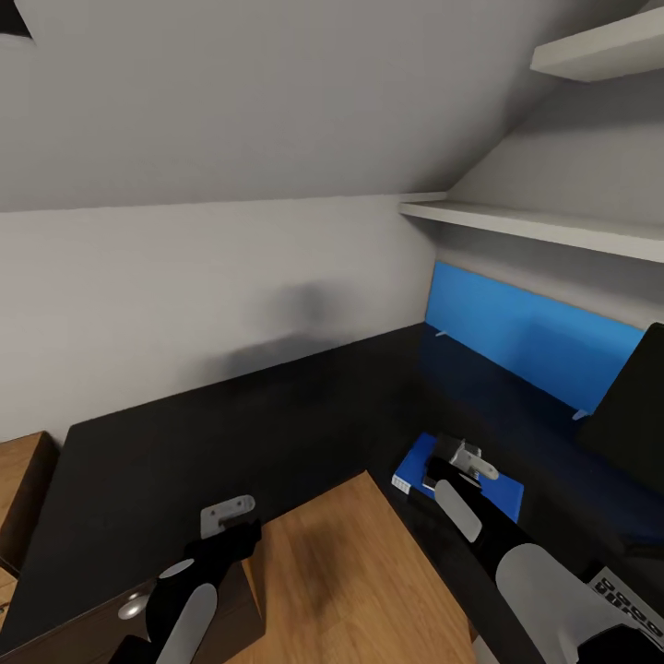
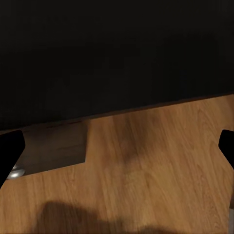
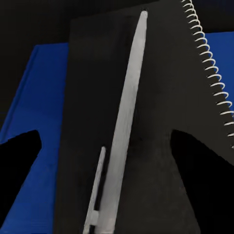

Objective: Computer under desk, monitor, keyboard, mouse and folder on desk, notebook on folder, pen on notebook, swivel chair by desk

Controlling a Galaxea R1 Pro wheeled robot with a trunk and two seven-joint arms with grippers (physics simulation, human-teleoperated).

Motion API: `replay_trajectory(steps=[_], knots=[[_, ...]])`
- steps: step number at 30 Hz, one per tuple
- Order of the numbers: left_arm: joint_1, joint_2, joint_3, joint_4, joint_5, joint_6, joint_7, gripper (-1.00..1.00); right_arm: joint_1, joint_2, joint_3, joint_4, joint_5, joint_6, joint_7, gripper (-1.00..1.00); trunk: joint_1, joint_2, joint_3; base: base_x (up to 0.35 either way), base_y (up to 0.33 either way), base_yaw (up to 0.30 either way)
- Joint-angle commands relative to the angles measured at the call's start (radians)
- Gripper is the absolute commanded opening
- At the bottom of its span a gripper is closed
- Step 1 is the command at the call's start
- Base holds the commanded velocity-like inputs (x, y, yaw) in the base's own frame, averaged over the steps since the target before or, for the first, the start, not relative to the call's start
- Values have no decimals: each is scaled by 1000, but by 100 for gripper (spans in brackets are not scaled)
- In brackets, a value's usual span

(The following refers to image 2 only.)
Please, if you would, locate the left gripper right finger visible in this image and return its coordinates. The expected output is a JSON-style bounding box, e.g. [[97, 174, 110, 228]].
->
[[218, 130, 234, 169]]

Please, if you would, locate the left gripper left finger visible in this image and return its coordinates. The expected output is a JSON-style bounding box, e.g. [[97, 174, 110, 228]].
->
[[0, 130, 25, 188]]

